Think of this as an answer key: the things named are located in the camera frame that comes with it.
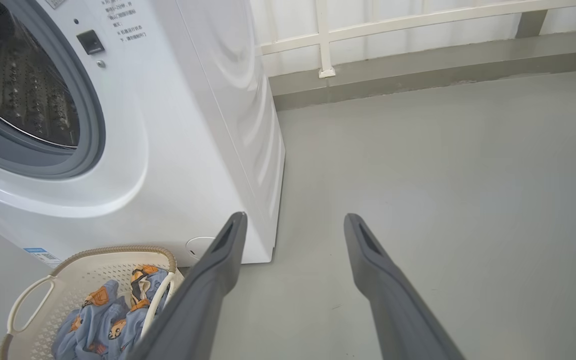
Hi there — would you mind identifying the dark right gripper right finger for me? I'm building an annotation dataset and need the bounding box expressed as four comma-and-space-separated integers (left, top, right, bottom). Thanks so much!
344, 213, 466, 360

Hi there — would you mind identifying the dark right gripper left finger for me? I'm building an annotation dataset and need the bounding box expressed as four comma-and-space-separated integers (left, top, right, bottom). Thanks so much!
128, 211, 248, 360

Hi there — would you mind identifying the blue garment with orange bear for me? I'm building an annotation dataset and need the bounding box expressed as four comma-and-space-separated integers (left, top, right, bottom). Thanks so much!
129, 265, 173, 313

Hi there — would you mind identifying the blue bear-print garment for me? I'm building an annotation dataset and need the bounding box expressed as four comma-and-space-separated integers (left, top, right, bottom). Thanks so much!
52, 280, 141, 360

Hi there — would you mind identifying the white front-load washing machine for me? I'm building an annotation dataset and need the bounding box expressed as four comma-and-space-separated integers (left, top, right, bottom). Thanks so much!
0, 0, 286, 266

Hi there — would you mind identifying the cream perforated laundry basket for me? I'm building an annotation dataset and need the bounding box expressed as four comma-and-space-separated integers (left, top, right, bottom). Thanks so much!
0, 245, 185, 360

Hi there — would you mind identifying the blue energy label sticker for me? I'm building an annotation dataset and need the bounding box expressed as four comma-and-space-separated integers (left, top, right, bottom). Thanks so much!
23, 247, 63, 266

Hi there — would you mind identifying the white metal railing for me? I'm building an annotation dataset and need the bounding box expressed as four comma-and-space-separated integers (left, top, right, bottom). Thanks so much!
253, 0, 576, 79

